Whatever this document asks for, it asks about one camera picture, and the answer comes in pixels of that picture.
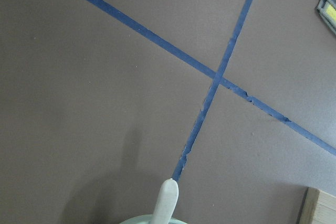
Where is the white ceramic spoon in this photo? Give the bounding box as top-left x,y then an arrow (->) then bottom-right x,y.
150,178 -> 179,224

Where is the light green bowl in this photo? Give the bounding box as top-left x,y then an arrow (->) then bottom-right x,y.
120,215 -> 187,224

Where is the yellow sponge under cloth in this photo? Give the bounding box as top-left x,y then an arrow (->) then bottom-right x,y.
324,2 -> 336,23

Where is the bamboo cutting board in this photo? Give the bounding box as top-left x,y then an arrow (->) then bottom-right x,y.
297,187 -> 335,224

